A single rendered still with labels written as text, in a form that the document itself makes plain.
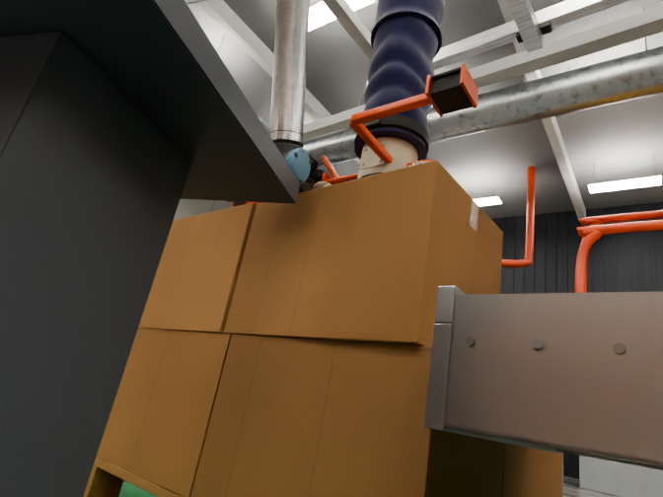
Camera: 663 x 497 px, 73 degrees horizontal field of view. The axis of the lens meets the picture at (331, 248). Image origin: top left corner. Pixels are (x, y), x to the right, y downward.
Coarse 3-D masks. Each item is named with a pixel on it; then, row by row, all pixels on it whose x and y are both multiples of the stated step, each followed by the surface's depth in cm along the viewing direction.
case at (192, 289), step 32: (192, 224) 153; (224, 224) 140; (192, 256) 145; (224, 256) 134; (160, 288) 150; (192, 288) 138; (224, 288) 128; (160, 320) 142; (192, 320) 131; (224, 320) 123
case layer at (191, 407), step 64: (128, 384) 140; (192, 384) 121; (256, 384) 107; (320, 384) 96; (384, 384) 86; (128, 448) 128; (192, 448) 112; (256, 448) 100; (320, 448) 90; (384, 448) 82; (448, 448) 82; (512, 448) 110
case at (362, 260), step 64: (320, 192) 118; (384, 192) 103; (448, 192) 99; (256, 256) 125; (320, 256) 109; (384, 256) 96; (448, 256) 96; (256, 320) 115; (320, 320) 101; (384, 320) 90
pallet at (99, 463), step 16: (96, 464) 134; (112, 464) 129; (96, 480) 133; (112, 480) 137; (128, 480) 122; (144, 480) 118; (96, 496) 132; (112, 496) 136; (160, 496) 112; (176, 496) 109
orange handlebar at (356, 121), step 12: (420, 96) 100; (372, 108) 107; (384, 108) 105; (396, 108) 103; (408, 108) 102; (360, 120) 109; (360, 132) 114; (372, 144) 118; (384, 156) 122; (336, 180) 140; (348, 180) 138
